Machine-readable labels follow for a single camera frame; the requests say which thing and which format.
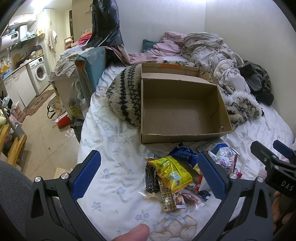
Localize white colourful chips bag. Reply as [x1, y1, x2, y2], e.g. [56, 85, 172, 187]
[208, 151, 238, 174]

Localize small brown candy packet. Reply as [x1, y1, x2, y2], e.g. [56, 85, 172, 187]
[172, 190, 204, 210]

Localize beige patterned wafer bar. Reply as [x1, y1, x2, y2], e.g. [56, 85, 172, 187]
[158, 178, 177, 212]

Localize yellow snack bag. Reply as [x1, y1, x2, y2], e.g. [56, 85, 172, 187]
[148, 156, 194, 193]

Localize dark brown snack packet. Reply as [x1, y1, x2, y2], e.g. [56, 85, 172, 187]
[145, 163, 160, 193]

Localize white blue snack bag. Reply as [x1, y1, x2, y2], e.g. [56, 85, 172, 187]
[197, 138, 240, 159]

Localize person's right hand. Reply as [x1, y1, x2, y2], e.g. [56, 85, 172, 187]
[272, 191, 294, 232]

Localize person's left hand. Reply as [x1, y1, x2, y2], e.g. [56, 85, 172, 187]
[112, 224, 150, 241]

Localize white bear print bedsheet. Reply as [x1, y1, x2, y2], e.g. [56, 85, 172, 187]
[77, 64, 295, 240]

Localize dark clothes pile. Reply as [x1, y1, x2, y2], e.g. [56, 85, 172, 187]
[239, 60, 274, 106]

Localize wooden chair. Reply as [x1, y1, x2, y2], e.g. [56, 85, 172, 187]
[1, 123, 27, 167]

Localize red container on floor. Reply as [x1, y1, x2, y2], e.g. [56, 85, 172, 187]
[55, 113, 71, 128]

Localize brown cardboard box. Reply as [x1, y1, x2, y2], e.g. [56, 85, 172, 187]
[140, 63, 232, 144]

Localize brown floor mat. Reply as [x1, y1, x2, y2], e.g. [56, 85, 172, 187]
[23, 89, 55, 116]

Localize white floral crumpled duvet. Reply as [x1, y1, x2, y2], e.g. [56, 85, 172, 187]
[181, 32, 251, 94]

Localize white kitchen cabinet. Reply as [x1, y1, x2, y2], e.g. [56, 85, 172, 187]
[4, 65, 37, 110]

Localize white washing machine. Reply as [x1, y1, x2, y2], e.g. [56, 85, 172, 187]
[26, 56, 49, 96]

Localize pink bedding pile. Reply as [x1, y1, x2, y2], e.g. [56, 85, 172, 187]
[109, 31, 186, 66]

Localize teal small pillow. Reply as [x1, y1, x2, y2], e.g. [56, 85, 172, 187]
[142, 39, 158, 52]

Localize black plastic bag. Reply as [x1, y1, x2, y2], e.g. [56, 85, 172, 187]
[86, 0, 123, 48]

